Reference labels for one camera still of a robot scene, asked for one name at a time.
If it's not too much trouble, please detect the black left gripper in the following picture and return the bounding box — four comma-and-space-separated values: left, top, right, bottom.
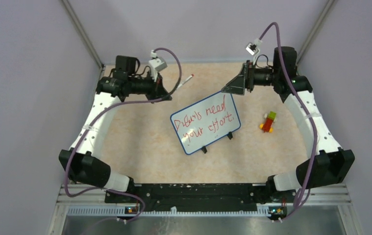
128, 70, 172, 103

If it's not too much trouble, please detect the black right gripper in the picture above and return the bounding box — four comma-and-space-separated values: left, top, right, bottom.
221, 61, 278, 95

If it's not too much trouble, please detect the white marker pen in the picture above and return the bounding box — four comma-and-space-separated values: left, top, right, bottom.
177, 77, 192, 89

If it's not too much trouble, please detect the blue framed whiteboard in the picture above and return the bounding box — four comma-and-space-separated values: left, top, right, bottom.
170, 92, 241, 155

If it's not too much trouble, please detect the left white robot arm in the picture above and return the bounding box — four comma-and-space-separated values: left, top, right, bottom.
58, 51, 172, 202

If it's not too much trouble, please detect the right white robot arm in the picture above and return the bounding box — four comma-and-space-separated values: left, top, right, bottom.
221, 47, 355, 202

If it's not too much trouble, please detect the black whiteboard foot clip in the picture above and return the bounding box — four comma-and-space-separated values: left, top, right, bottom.
201, 146, 207, 154
227, 132, 233, 140

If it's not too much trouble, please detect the colourful toy block figure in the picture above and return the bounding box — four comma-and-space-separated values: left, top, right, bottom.
259, 111, 276, 133

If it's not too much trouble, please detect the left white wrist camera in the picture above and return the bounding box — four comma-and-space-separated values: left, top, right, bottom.
149, 50, 167, 82

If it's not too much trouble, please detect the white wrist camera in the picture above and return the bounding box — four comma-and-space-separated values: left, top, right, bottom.
149, 50, 167, 82
246, 39, 262, 65

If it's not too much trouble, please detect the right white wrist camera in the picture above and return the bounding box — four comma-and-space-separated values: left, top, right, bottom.
246, 39, 262, 65

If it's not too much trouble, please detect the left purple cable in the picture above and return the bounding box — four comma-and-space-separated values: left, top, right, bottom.
63, 47, 183, 221

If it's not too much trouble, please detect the purple cable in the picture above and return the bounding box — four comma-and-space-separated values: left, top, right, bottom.
63, 47, 183, 221
257, 22, 319, 221

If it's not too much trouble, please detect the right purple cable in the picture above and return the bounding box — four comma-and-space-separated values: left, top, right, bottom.
257, 22, 319, 221

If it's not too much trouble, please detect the white slotted cable duct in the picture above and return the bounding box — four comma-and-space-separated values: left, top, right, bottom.
67, 206, 271, 217

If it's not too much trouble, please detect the aluminium frame rail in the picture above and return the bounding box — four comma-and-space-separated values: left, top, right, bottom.
48, 183, 360, 235

